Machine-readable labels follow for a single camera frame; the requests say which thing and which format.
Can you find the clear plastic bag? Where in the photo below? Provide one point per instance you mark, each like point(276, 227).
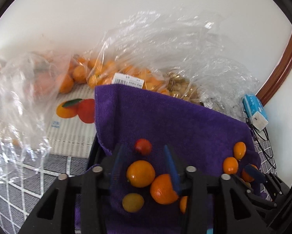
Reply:
point(176, 55)

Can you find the small orange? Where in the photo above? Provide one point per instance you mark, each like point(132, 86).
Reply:
point(183, 204)

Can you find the white blue charger box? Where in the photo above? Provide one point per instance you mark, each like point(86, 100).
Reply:
point(255, 112)

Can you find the small red fruit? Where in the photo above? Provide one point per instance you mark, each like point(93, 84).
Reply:
point(143, 146)

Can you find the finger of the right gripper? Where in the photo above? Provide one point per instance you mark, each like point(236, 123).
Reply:
point(254, 199)
point(269, 180)

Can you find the brown wooden door frame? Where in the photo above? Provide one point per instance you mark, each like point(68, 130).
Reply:
point(278, 75)

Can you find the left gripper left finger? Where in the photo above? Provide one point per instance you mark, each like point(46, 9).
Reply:
point(55, 211)

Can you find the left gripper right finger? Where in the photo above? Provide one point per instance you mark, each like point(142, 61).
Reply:
point(214, 204)

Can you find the grey checkered tablecloth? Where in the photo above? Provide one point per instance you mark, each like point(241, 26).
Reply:
point(18, 199)

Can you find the large orange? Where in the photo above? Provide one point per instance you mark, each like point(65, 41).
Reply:
point(248, 175)

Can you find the purple towel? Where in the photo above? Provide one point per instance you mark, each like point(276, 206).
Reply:
point(199, 136)

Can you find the small kumquat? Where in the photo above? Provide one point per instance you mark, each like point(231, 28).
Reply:
point(239, 150)

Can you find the fruit printed box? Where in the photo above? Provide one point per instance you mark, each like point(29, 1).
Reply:
point(72, 135)

